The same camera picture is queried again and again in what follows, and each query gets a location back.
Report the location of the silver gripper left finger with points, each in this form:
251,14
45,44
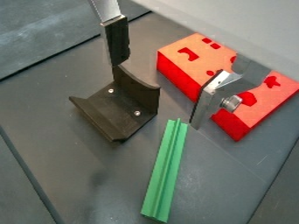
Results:
113,26

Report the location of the green star-profile bar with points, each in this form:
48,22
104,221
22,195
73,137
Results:
159,195

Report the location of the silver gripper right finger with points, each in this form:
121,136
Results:
219,93

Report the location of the black L-shaped fixture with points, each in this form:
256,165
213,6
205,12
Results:
121,107

